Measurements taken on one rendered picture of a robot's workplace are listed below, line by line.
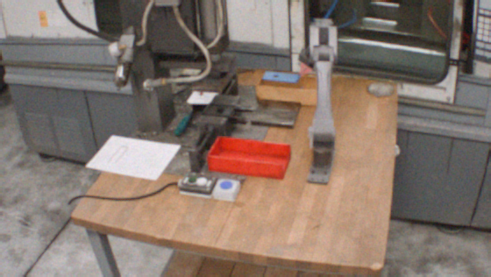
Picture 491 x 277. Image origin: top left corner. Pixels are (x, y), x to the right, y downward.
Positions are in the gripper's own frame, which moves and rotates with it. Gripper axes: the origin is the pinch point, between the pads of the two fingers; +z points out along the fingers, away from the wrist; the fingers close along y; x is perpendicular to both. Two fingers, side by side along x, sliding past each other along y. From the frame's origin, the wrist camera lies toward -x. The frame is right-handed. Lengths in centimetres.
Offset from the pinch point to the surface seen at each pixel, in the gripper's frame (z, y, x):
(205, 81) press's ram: 1.2, 28.1, 38.3
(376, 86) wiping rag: -9.2, -30.7, -13.5
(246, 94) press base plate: 20.4, 13.4, 1.4
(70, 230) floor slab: 154, 58, 17
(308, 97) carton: 3.5, -7.1, 6.1
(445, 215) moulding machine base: 32, -111, -25
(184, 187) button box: 19, 16, 68
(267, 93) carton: 11.7, 6.8, 6.1
